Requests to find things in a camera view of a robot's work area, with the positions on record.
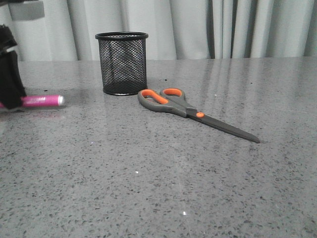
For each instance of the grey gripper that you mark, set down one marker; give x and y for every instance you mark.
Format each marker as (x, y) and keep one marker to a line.
(11, 87)

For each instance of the black mesh pen bin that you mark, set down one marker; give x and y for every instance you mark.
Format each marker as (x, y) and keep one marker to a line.
(123, 62)

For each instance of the grey curtain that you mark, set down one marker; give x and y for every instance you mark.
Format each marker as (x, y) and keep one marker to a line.
(177, 29)

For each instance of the pink highlighter pen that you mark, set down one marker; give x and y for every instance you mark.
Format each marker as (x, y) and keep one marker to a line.
(42, 101)

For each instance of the grey orange scissors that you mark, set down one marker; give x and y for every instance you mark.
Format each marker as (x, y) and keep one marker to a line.
(173, 101)

